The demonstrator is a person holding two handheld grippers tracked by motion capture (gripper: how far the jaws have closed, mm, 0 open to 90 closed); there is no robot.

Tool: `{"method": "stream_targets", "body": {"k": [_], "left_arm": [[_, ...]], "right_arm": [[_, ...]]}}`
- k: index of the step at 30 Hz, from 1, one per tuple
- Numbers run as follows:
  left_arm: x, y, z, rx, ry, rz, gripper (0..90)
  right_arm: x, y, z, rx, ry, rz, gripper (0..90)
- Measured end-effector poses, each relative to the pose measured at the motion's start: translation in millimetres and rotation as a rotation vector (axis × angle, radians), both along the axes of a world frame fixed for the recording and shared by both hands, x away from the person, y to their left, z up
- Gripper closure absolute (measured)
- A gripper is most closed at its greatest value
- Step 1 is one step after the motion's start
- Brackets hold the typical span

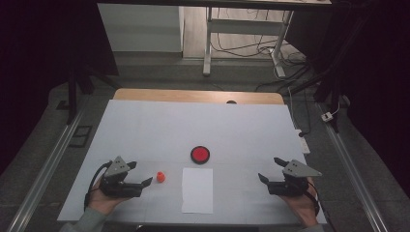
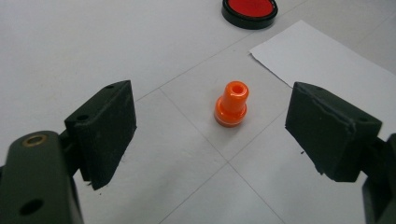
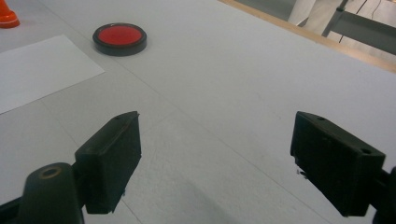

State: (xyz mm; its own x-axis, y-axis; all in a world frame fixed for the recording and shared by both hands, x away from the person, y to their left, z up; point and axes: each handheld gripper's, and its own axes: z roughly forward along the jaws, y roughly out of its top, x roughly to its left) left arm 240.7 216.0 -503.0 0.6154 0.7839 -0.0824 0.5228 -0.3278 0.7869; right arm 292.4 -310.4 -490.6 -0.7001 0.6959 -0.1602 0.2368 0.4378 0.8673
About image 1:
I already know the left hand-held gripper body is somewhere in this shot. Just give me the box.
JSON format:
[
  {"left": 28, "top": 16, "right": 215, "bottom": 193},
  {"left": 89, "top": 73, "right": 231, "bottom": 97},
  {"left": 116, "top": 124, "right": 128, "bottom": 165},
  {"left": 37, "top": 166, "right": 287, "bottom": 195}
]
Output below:
[{"left": 99, "top": 156, "right": 143, "bottom": 198}]

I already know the aluminium floor rail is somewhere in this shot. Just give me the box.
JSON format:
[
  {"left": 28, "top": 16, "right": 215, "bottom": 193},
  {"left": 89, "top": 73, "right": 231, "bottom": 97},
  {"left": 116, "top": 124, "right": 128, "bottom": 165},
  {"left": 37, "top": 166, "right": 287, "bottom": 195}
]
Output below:
[
  {"left": 317, "top": 102, "right": 390, "bottom": 232},
  {"left": 6, "top": 102, "right": 89, "bottom": 232}
]

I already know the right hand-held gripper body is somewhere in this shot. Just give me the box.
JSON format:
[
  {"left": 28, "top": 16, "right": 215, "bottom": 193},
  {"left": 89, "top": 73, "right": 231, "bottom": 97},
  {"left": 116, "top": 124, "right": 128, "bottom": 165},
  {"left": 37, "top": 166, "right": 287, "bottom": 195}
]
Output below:
[{"left": 266, "top": 159, "right": 323, "bottom": 198}]

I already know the white power strip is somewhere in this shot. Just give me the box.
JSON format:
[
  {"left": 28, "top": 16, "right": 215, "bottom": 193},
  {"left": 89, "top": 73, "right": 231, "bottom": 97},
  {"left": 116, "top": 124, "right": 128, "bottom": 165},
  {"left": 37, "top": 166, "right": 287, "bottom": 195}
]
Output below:
[{"left": 295, "top": 129, "right": 311, "bottom": 155}]

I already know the black metal stand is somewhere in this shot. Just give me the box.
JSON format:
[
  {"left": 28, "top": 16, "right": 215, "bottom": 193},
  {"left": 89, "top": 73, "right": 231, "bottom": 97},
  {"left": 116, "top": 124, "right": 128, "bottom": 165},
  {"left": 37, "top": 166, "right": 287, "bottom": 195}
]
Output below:
[
  {"left": 65, "top": 61, "right": 123, "bottom": 126},
  {"left": 282, "top": 62, "right": 343, "bottom": 133}
]

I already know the large white table cover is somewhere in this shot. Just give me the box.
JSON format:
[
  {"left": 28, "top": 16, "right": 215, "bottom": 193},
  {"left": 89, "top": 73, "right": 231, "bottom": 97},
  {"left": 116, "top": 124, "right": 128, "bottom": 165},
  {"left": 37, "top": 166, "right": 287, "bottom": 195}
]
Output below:
[{"left": 57, "top": 99, "right": 328, "bottom": 225}]

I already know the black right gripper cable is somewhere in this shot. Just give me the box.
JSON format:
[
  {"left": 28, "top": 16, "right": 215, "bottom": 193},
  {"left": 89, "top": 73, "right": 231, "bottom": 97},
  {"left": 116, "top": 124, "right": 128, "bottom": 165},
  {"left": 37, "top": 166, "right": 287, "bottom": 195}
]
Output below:
[{"left": 303, "top": 188, "right": 321, "bottom": 217}]

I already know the person's right hand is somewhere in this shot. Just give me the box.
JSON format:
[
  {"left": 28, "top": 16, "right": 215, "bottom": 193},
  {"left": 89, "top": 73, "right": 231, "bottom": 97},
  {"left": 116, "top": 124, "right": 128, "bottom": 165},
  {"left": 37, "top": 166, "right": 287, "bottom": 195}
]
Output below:
[{"left": 279, "top": 177, "right": 321, "bottom": 228}]

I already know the white paper sheet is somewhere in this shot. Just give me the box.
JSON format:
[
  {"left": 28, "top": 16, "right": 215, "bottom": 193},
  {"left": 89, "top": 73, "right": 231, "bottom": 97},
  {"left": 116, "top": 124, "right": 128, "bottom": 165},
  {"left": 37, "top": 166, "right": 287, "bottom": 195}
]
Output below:
[{"left": 181, "top": 167, "right": 214, "bottom": 215}]

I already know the tangle of floor cables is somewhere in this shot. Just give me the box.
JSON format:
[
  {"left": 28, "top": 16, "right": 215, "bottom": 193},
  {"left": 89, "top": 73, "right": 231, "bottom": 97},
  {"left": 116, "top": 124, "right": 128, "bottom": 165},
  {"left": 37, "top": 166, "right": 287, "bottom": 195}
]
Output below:
[{"left": 211, "top": 8, "right": 311, "bottom": 93}]

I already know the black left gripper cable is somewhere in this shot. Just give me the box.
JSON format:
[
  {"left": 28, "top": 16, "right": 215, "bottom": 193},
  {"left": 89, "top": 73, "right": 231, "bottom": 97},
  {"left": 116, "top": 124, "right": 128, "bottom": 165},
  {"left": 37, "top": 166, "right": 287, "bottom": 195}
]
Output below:
[{"left": 83, "top": 160, "right": 113, "bottom": 213}]

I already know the white cabinet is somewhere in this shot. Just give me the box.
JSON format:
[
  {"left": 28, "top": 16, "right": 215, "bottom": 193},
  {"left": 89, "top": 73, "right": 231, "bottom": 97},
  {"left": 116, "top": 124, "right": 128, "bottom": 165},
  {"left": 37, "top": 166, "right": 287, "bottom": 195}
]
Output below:
[{"left": 97, "top": 3, "right": 185, "bottom": 53}]

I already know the person's left hand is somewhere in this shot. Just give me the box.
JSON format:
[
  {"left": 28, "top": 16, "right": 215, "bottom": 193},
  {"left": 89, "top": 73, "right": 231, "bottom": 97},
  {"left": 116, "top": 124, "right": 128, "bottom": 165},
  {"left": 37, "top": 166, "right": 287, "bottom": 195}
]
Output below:
[{"left": 86, "top": 185, "right": 131, "bottom": 217}]

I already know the round red ink pad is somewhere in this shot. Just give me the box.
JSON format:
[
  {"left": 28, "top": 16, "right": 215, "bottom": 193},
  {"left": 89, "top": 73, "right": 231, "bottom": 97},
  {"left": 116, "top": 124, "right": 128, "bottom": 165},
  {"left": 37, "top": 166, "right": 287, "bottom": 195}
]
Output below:
[{"left": 190, "top": 145, "right": 211, "bottom": 165}]

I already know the white desk frame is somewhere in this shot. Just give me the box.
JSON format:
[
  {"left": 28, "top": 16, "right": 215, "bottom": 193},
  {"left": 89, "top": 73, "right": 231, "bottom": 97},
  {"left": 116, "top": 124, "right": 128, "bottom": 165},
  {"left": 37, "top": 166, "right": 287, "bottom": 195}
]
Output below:
[{"left": 202, "top": 6, "right": 296, "bottom": 78}]

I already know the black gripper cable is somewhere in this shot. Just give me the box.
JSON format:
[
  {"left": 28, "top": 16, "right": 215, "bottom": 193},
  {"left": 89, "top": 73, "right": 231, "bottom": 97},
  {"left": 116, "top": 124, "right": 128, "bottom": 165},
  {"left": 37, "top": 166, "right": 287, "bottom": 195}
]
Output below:
[
  {"left": 83, "top": 160, "right": 113, "bottom": 213},
  {"left": 303, "top": 188, "right": 321, "bottom": 217}
]

